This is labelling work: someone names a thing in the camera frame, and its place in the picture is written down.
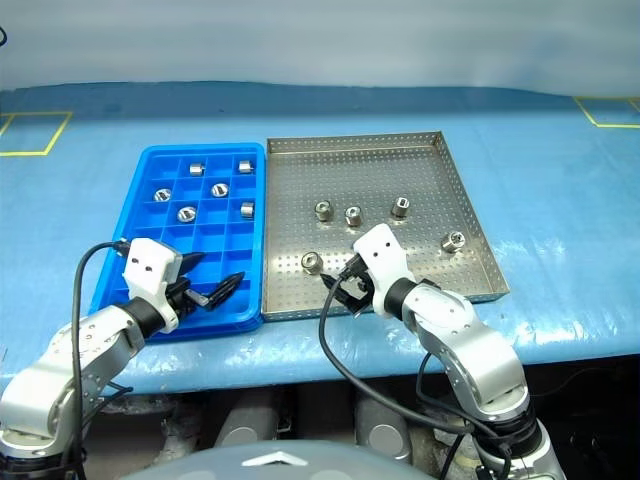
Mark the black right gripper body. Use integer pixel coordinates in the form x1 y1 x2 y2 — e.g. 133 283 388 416
344 268 377 313

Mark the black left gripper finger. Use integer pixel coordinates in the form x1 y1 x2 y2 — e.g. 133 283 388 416
180 252 207 276
201 271 247 311

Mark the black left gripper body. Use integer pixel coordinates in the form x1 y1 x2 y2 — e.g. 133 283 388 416
167 273 211 317

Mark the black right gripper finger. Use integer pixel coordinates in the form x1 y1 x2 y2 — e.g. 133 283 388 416
319 272 351 301
339 292 366 318

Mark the blue compartment tray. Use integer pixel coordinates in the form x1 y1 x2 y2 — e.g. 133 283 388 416
89 142 266 344

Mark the perforated metal tray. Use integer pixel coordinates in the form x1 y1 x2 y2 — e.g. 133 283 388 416
260 130 511 323

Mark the grey rounded cylinder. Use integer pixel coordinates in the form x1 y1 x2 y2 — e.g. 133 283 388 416
353 392 414 466
214 394 279 449

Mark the grey dome with white chevron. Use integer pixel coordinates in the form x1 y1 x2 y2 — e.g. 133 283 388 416
119 438 441 480

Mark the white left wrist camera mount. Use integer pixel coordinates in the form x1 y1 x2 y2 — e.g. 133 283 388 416
121 238 185 334

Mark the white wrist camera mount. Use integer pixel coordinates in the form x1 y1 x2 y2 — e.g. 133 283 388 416
121 238 185 334
352 223 417 319

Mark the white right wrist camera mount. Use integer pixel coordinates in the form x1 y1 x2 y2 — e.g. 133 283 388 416
352 223 417 319

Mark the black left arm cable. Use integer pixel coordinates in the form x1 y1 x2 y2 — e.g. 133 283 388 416
69 239 136 480

